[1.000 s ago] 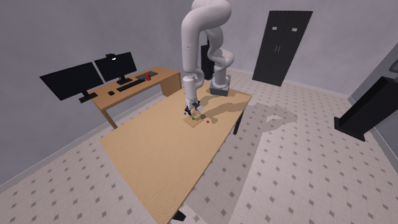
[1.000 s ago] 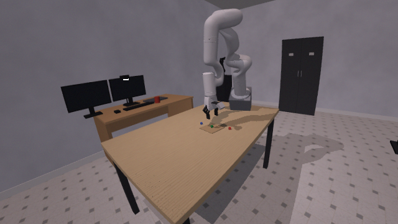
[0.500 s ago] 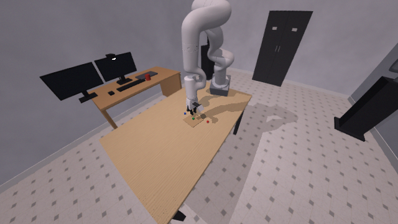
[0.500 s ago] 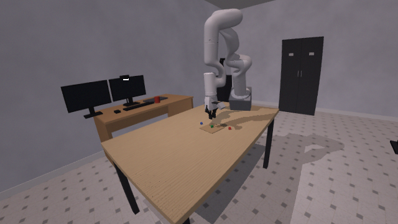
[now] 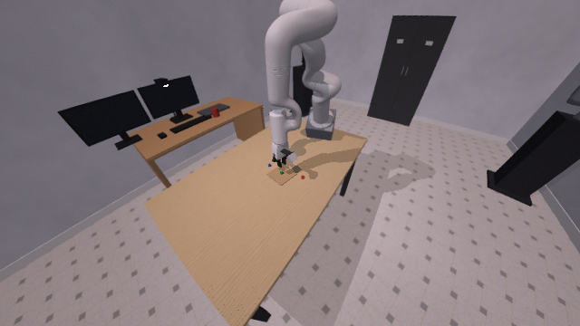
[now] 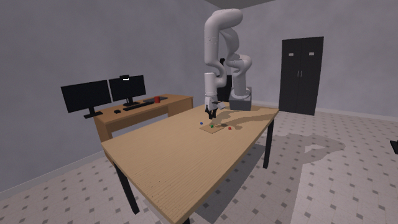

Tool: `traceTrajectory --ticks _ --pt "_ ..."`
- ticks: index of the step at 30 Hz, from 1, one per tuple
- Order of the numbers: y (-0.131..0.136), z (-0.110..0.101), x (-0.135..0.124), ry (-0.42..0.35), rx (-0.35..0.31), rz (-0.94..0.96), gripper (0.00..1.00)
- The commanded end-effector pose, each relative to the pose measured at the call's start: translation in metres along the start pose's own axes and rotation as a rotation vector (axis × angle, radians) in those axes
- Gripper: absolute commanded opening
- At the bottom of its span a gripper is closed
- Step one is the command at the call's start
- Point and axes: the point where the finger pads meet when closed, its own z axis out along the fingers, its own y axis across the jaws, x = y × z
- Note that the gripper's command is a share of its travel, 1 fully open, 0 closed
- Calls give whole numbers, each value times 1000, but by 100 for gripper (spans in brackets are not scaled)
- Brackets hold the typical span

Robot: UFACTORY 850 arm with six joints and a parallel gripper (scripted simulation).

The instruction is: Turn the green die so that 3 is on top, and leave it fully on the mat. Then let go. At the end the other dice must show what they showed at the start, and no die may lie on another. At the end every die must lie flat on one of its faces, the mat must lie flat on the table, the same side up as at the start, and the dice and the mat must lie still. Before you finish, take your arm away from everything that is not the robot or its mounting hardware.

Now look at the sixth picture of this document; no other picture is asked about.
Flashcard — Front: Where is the tan square mat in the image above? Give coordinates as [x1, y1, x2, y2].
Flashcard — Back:
[200, 123, 225, 134]

